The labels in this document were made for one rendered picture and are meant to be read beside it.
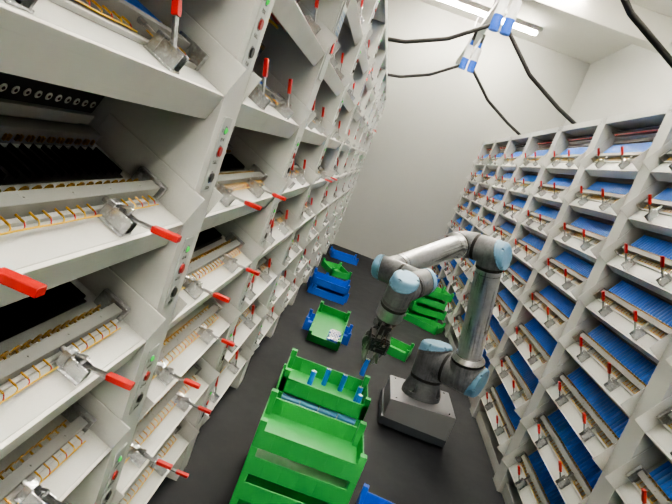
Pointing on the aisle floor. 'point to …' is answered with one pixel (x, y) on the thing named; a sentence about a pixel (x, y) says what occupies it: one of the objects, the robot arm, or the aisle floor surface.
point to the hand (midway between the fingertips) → (368, 359)
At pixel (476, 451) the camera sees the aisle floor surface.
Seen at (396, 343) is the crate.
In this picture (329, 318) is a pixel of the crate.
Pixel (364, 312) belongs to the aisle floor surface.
